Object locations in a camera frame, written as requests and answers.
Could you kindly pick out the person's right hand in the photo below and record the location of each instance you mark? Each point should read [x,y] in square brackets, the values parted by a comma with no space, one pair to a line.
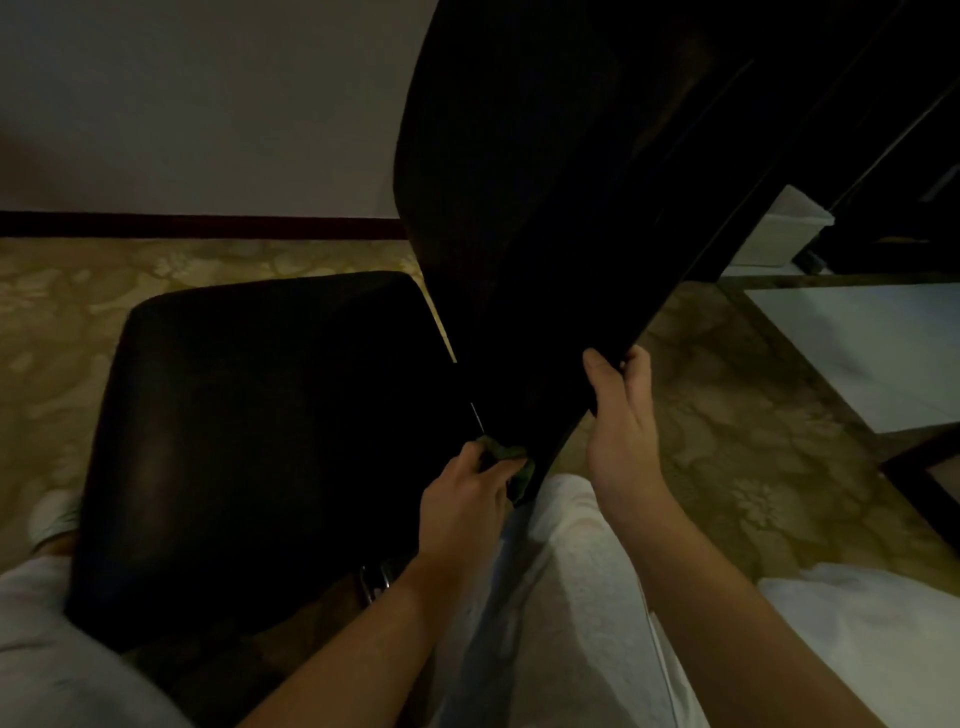
[626,450]

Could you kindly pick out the person's left hand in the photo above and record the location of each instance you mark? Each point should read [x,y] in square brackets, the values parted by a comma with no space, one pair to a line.
[461,517]

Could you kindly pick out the green cleaning cloth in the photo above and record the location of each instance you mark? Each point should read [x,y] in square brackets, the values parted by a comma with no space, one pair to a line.
[510,457]

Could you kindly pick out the black leather chair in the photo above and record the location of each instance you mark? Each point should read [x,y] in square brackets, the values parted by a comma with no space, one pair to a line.
[262,412]

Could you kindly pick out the person's left forearm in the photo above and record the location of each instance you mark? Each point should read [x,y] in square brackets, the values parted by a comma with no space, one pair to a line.
[352,660]

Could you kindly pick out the person's right forearm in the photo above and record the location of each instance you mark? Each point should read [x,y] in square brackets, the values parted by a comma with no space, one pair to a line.
[735,637]

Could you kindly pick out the small teal floor item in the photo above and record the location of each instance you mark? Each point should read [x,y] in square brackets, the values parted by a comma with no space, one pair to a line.
[810,262]

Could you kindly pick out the white plastic bin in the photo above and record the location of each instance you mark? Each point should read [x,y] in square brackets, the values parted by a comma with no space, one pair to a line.
[784,229]

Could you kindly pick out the dark framed panel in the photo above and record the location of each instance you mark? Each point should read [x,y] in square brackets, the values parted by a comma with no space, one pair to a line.
[922,480]

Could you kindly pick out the dark red baseboard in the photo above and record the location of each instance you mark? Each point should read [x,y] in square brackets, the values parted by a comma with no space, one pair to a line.
[202,225]

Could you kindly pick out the dark wooden wardrobe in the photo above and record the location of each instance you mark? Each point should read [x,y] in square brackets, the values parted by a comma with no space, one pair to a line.
[900,150]

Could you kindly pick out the white sneaker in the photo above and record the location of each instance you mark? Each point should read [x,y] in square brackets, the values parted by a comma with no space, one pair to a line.
[52,517]

